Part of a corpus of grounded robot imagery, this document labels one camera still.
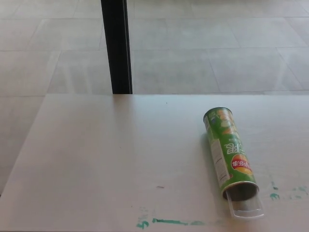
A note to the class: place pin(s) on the black vertical pole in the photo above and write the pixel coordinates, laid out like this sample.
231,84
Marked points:
117,48

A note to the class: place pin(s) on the green chips can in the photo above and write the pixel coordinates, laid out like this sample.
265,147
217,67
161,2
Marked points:
223,145

